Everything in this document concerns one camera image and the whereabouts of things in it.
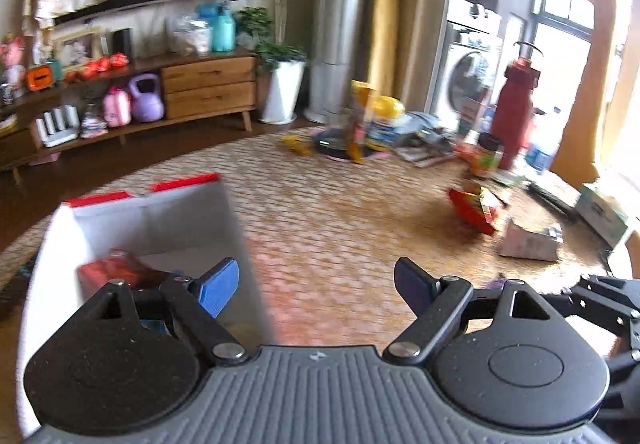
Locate tall yellow box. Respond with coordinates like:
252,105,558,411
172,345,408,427
349,80,377,165

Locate white plant pot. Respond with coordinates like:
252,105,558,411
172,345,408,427
259,60,307,125

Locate pink doll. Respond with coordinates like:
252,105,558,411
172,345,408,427
0,34,27,86

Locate woven table mat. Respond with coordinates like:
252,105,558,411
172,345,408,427
0,124,640,367

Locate red snack packet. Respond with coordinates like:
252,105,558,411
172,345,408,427
77,248,169,293

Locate red water bottle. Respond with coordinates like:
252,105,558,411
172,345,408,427
489,41,544,171

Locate white router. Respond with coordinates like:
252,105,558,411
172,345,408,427
34,105,81,148

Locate pink kettlebell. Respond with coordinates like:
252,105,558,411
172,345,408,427
103,87,132,128

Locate magazine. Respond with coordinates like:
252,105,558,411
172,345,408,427
394,143,454,168

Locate grey tower air conditioner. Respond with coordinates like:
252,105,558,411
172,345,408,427
304,0,387,123

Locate red yellow snack bag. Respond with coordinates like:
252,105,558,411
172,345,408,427
447,179,507,236

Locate white washing machine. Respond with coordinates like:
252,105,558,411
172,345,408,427
439,21,504,131

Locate long wooden TV cabinet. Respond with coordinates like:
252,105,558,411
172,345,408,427
0,49,259,171

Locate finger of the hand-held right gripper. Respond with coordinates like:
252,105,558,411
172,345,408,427
560,274,640,341

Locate golden rolled mat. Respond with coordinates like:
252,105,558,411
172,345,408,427
366,0,417,98

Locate black speaker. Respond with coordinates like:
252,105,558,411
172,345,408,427
112,27,134,56

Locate wooden cabinet drawer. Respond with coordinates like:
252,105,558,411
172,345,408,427
160,57,257,93
164,82,257,120

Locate purple kettlebell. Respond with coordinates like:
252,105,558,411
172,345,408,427
128,73,165,122

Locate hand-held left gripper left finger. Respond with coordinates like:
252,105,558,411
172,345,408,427
82,257,249,367

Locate grey pouch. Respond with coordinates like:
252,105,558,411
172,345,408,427
399,111,452,146

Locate pink white snack packet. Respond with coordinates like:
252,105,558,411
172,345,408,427
497,218,564,263

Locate wooden picture frame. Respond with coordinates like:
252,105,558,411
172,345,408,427
52,28,101,68

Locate dark lid jar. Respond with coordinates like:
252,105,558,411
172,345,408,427
472,133,505,178

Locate white storage box red trim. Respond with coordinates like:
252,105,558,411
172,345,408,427
17,173,278,437

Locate black round tray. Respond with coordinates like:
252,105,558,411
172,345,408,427
312,131,372,160

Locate black television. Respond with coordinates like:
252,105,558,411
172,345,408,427
52,0,234,26

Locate teal jug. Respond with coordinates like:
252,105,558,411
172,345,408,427
212,9,237,53

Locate green white carton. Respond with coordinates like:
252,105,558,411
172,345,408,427
574,183,630,248

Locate tan giraffe plush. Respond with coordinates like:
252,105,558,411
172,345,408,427
550,0,629,188

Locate orange table clock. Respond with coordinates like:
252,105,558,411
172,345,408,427
25,64,55,92

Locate clear plastic jar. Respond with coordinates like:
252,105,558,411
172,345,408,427
167,14,214,56

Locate yellow lid can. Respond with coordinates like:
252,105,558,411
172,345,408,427
365,95,405,153

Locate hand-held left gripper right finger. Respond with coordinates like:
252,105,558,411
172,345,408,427
381,257,556,367

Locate blue snack packet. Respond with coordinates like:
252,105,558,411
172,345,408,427
139,318,174,336

